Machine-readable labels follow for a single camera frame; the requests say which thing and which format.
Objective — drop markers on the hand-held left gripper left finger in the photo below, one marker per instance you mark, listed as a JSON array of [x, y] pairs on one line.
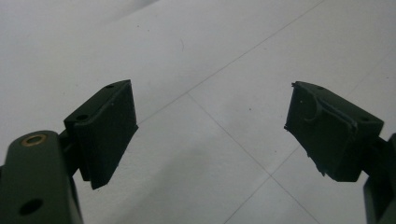
[[104, 133]]

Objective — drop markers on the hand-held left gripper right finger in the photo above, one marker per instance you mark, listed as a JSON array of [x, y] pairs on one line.
[[330, 137]]

